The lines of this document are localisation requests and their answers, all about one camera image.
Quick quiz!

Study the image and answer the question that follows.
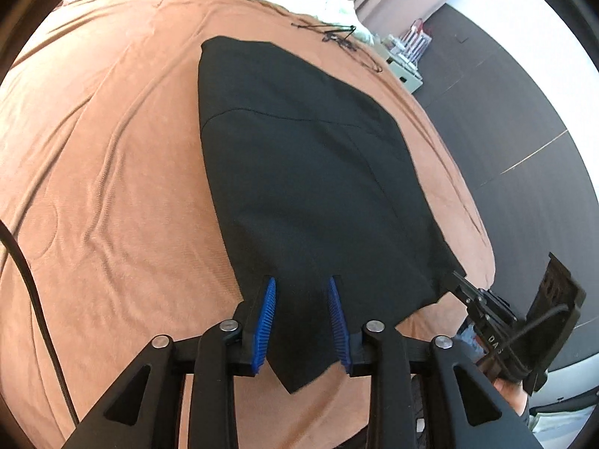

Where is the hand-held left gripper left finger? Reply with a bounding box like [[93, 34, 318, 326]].
[[61, 277, 277, 449]]

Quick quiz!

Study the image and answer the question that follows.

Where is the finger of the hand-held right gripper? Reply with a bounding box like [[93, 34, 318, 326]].
[[455, 284, 481, 312], [451, 270, 490, 298]]

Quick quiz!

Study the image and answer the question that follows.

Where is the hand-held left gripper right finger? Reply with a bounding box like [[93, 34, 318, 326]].
[[328, 276, 539, 449]]

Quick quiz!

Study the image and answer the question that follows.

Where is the large black shirt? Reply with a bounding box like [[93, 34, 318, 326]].
[[197, 36, 466, 394]]

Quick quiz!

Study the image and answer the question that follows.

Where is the black clothes hanger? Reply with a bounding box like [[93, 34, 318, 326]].
[[290, 21, 384, 73]]

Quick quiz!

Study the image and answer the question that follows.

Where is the person's right hand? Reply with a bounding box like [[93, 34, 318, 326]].
[[493, 376, 532, 415]]

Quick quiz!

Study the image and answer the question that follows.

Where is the brown blanket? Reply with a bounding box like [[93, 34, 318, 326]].
[[0, 0, 497, 449]]

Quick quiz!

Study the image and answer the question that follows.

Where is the white nightstand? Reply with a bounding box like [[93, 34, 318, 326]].
[[381, 42, 424, 97]]

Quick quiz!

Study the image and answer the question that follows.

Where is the white gift bag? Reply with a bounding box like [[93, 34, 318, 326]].
[[402, 19, 434, 64]]

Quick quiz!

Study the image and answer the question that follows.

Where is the white duvet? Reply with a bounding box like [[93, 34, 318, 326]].
[[61, 0, 375, 45]]

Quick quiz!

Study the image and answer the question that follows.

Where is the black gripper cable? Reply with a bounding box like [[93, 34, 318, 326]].
[[0, 220, 80, 426]]

